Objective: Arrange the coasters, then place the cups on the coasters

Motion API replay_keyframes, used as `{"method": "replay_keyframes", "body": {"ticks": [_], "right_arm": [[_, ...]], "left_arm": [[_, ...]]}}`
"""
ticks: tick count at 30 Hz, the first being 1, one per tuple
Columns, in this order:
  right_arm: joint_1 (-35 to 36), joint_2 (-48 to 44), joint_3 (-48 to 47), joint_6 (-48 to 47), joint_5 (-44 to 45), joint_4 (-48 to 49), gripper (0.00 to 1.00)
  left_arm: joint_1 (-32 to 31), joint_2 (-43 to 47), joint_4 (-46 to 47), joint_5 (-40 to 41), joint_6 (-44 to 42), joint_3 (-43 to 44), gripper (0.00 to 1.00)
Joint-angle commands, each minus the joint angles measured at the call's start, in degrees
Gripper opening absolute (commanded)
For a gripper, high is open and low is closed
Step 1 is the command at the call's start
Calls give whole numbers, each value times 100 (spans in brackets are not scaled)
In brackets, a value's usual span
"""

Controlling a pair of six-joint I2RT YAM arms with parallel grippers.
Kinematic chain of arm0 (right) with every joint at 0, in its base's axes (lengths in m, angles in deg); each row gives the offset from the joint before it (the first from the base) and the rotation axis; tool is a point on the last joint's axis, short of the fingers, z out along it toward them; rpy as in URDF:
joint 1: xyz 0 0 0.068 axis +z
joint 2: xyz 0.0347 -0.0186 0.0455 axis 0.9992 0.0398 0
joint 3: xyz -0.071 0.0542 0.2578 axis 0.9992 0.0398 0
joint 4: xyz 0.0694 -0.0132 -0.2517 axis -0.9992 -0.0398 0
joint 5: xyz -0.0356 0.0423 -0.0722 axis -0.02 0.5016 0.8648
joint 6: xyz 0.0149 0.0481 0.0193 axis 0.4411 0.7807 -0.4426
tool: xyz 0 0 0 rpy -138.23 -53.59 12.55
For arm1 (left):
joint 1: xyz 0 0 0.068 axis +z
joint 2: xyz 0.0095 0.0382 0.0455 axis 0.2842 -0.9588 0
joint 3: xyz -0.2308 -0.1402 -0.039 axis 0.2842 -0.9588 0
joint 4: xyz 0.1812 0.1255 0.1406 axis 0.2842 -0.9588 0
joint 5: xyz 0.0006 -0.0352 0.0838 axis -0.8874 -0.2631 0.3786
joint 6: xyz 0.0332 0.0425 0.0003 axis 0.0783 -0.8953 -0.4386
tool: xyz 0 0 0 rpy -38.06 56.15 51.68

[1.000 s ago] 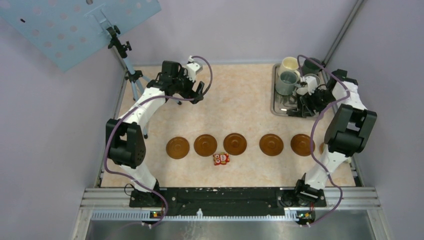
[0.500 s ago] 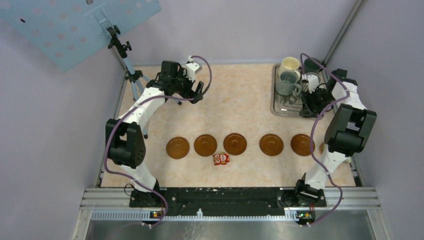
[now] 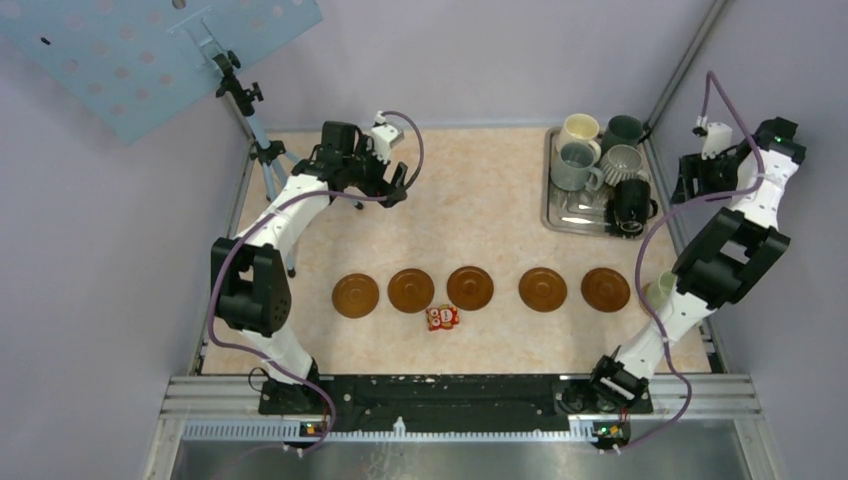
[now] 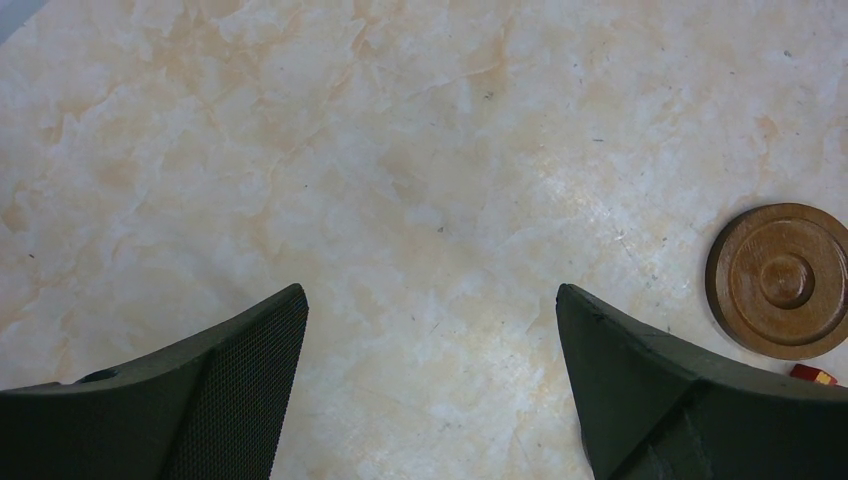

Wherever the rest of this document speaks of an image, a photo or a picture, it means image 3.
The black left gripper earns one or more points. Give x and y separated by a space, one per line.
378 185

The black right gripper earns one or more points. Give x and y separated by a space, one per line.
691 167

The black mug white inside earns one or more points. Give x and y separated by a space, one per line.
630 208

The light green mug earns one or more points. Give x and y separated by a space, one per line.
658 291

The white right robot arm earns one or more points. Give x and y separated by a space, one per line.
725 259

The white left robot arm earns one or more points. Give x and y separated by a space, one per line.
250 290

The brown wooden coaster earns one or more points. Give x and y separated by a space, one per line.
470 288
411 290
355 295
542 289
605 290

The grey ribbed mug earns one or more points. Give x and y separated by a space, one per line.
620 163

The dark green mug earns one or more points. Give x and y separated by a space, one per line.
622 130

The silver metal tray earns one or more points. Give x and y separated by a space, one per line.
583 212

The grey blue mug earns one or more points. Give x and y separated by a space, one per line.
574 169

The cream mug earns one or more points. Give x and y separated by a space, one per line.
580 128

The red owl toy block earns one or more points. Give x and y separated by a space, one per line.
443 317

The blue perforated panel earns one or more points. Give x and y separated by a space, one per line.
136 64

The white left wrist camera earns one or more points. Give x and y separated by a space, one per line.
385 137

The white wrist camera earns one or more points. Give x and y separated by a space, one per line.
385 137
715 136

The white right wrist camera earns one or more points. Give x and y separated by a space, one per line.
715 136

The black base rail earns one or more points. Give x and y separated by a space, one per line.
545 392

